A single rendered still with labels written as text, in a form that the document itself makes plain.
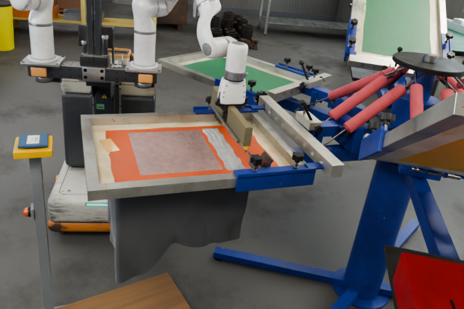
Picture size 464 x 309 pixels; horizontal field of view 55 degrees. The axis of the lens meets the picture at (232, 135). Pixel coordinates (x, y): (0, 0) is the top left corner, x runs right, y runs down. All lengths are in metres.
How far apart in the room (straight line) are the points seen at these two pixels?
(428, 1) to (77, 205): 2.55
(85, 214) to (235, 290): 0.95
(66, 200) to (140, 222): 1.14
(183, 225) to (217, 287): 0.91
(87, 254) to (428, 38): 2.41
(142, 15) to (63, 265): 1.43
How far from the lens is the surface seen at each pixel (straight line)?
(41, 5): 2.06
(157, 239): 1.67
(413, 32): 3.05
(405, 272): 1.11
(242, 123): 1.56
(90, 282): 2.55
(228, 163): 1.65
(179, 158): 1.67
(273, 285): 2.58
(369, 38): 2.92
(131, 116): 1.92
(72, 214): 2.72
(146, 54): 2.04
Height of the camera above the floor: 1.76
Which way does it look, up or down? 25 degrees down
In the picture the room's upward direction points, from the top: 7 degrees clockwise
